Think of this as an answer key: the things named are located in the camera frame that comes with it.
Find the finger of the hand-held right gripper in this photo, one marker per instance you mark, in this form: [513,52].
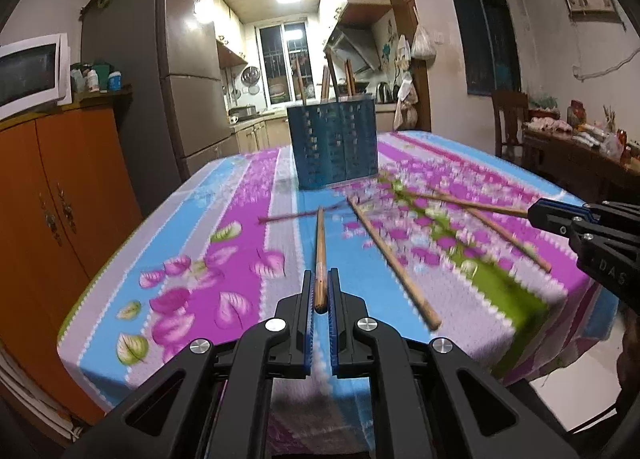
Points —
[615,214]
[555,221]

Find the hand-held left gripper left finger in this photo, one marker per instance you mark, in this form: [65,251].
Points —
[307,334]

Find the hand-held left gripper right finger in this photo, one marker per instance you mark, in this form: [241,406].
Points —
[334,334]

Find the blue slotted utensil holder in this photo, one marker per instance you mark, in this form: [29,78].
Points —
[332,144]

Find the person's right forearm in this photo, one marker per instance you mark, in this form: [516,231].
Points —
[629,354]

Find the cluttered side table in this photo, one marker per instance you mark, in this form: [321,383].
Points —
[585,164]

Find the floral tablecloth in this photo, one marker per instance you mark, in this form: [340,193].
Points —
[235,259]

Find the wooden chair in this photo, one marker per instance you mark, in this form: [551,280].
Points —
[510,124]

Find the hanging bags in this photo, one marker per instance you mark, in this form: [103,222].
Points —
[406,104]

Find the dark window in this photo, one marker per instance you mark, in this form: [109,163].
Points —
[480,39]

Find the electric kettle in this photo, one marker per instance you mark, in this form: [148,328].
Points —
[383,93]

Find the white plastic bag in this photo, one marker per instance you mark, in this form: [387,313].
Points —
[423,45]

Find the metal strainer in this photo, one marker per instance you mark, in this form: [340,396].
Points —
[250,77]

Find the range hood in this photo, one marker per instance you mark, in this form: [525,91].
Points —
[355,46]

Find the kitchen window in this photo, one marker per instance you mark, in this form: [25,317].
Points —
[282,64]

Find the orange wooden cabinet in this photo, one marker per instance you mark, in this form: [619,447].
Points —
[60,219]

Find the stack of white boards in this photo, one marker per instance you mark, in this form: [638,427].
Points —
[25,389]

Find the grey refrigerator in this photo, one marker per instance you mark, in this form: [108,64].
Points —
[160,64]

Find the blue lidded jar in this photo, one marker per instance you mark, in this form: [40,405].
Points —
[115,82]

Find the white bottle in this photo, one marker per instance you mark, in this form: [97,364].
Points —
[93,81]

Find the green container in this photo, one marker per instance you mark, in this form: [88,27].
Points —
[103,70]

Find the white microwave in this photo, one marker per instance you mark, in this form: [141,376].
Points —
[30,71]

